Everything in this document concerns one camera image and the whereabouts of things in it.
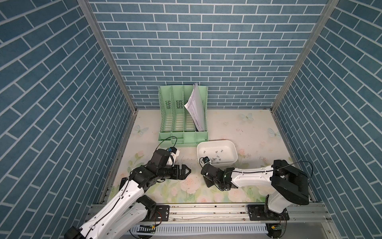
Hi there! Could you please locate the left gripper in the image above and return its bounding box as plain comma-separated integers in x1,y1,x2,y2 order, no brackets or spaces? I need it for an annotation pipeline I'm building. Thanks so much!
156,163,192,179

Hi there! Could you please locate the white plastic storage box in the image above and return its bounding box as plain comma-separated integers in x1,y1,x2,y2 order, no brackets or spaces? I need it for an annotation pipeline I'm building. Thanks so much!
197,140,238,167

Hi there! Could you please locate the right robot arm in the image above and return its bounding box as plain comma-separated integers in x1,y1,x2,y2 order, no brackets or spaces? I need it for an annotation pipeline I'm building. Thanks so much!
200,157,309,221

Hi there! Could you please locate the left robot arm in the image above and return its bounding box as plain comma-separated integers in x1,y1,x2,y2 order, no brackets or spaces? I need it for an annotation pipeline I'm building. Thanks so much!
64,147,192,239

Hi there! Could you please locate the green plastic file organizer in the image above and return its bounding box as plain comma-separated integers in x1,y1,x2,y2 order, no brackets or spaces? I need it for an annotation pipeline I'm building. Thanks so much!
158,85,209,147

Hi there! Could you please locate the white paper stack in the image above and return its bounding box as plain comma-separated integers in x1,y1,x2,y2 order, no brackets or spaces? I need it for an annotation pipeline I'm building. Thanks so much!
185,83,206,131

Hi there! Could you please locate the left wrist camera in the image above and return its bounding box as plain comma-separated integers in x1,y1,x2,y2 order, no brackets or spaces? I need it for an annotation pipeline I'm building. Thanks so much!
167,146,180,166

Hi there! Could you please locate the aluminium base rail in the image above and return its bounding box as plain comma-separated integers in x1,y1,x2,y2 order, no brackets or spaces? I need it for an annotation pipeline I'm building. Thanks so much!
85,203,333,225

